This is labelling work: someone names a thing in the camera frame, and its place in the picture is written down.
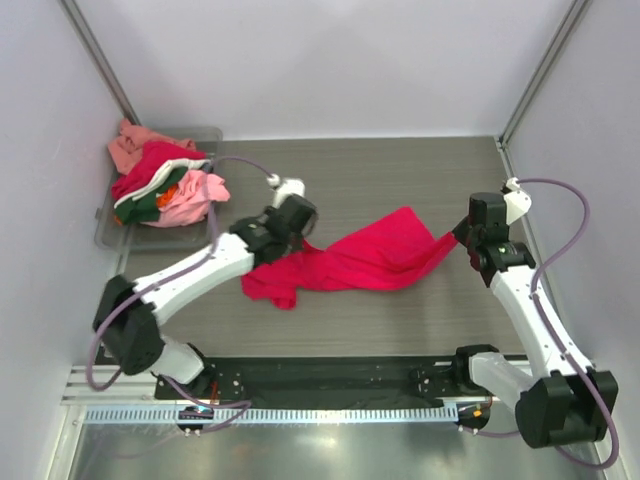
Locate magenta t shirt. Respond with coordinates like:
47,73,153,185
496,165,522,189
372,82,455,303
241,206,457,310

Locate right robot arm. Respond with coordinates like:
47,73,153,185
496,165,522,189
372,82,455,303
453,190,619,448

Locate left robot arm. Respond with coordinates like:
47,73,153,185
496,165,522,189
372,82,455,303
93,194,317,396

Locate light pink t shirt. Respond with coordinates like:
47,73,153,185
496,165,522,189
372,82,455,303
145,170,231,228

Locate orange garment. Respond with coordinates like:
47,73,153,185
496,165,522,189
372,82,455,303
155,184,178,210

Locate green white t shirt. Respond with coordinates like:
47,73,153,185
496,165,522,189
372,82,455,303
113,159,210,225

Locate crimson t shirt in tray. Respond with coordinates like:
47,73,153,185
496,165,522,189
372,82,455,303
111,141,207,200

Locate grey plastic tray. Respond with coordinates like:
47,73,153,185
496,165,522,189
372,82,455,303
94,125,224,252

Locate salmon pink t shirt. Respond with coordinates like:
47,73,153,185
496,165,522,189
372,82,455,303
107,119,196,175

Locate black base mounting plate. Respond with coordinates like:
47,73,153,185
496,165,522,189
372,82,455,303
153,355,526,405

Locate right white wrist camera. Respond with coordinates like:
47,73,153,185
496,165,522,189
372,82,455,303
501,177,532,226

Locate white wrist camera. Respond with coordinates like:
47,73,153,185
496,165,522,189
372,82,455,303
501,177,532,226
267,174,305,208

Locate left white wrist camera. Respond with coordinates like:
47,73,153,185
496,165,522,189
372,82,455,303
267,174,305,208

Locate right aluminium table rail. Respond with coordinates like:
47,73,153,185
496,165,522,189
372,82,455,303
495,135,576,351

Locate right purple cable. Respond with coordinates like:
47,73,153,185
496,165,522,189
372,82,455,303
519,177,621,471

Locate purple cable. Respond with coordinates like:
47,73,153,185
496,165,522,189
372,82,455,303
519,177,621,471
87,155,281,394

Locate left aluminium frame post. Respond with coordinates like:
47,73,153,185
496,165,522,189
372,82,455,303
58,0,140,125

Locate aluminium frame post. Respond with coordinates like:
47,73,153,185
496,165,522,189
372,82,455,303
497,0,592,150
58,0,140,125

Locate right aluminium frame post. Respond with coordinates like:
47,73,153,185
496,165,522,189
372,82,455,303
497,0,592,150

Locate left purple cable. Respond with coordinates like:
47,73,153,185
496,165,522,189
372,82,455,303
87,155,281,394

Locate white slotted cable duct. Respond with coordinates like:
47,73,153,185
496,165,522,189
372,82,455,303
84,404,458,425

